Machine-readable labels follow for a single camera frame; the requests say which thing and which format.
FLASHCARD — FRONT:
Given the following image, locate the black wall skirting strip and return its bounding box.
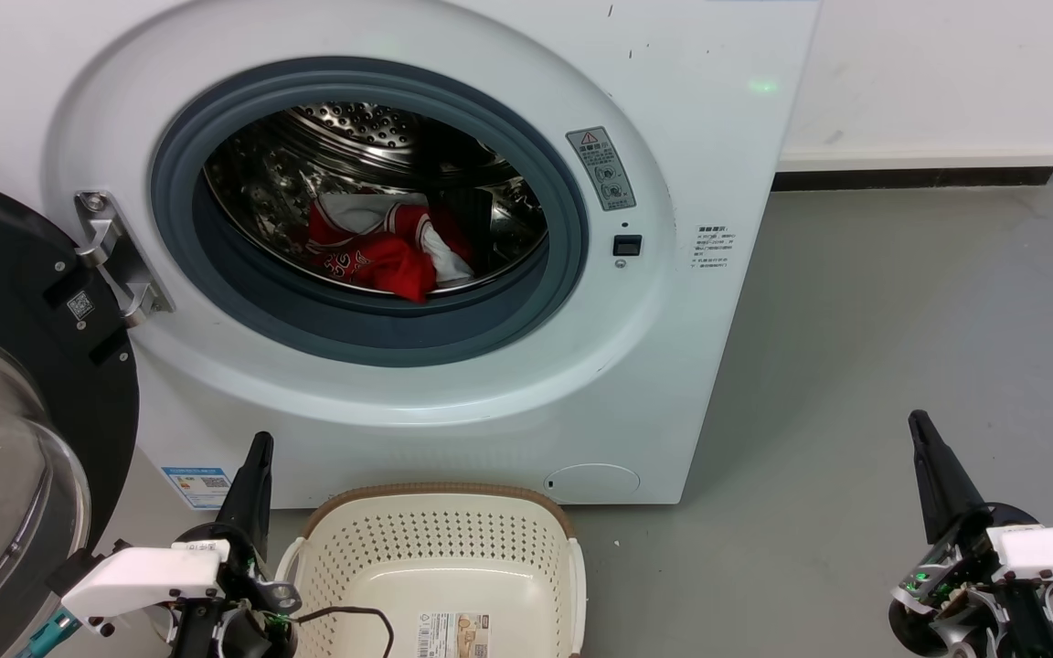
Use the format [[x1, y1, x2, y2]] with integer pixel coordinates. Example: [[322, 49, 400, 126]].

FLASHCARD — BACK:
[[771, 165, 1053, 192]]

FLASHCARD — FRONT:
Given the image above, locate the small printed text sticker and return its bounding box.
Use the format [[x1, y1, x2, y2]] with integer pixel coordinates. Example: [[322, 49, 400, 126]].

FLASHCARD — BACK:
[[693, 224, 738, 272]]

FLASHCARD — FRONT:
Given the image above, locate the cream plastic laundry basket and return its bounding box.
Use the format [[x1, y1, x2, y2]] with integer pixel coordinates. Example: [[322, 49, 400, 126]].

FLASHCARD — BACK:
[[274, 483, 588, 658]]

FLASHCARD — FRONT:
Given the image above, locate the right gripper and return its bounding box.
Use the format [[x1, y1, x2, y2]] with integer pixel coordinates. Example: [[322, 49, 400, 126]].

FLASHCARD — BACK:
[[888, 409, 1053, 658]]

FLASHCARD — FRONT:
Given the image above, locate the washing machine door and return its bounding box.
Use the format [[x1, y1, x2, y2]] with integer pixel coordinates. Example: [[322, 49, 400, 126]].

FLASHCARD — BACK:
[[0, 172, 141, 658]]

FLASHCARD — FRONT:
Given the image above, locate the printed product label sticker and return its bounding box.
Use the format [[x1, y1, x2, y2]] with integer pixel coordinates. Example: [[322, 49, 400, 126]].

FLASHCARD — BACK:
[[416, 611, 493, 658]]

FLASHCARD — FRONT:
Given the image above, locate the thin black cable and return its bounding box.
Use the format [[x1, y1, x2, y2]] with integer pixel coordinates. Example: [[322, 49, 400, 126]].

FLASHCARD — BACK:
[[292, 605, 397, 658]]

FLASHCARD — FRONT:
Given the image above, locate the silver metal door hinge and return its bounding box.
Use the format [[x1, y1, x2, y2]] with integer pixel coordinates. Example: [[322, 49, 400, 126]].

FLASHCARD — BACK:
[[75, 190, 175, 328]]

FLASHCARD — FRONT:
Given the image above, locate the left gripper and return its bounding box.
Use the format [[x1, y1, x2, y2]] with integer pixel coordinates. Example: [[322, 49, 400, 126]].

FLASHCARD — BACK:
[[168, 431, 302, 658]]

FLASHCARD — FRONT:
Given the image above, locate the grey rubber door gasket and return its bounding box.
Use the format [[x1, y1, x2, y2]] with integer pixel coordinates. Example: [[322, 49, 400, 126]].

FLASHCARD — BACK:
[[150, 57, 590, 368]]

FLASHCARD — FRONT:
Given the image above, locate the white front-load washing machine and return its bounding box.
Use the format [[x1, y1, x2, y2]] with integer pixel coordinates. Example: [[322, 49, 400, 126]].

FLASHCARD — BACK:
[[0, 0, 822, 510]]

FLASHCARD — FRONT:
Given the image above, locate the round white filter cover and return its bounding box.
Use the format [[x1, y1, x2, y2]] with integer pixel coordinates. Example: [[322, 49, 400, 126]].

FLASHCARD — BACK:
[[543, 463, 642, 505]]

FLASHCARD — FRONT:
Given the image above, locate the grey warning sticker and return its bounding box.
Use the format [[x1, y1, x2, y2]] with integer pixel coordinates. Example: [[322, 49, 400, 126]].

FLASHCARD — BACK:
[[566, 126, 637, 213]]

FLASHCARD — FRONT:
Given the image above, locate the red jersey garment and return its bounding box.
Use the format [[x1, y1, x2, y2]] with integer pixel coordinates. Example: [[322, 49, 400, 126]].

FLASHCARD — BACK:
[[293, 196, 475, 304]]

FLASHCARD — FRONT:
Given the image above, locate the stainless steel washing machine drum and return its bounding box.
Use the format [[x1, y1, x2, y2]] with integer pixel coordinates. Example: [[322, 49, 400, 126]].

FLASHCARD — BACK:
[[203, 101, 550, 296]]

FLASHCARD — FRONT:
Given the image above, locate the blue white energy label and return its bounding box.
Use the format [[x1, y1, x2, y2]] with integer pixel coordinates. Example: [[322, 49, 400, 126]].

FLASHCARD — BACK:
[[161, 466, 234, 511]]

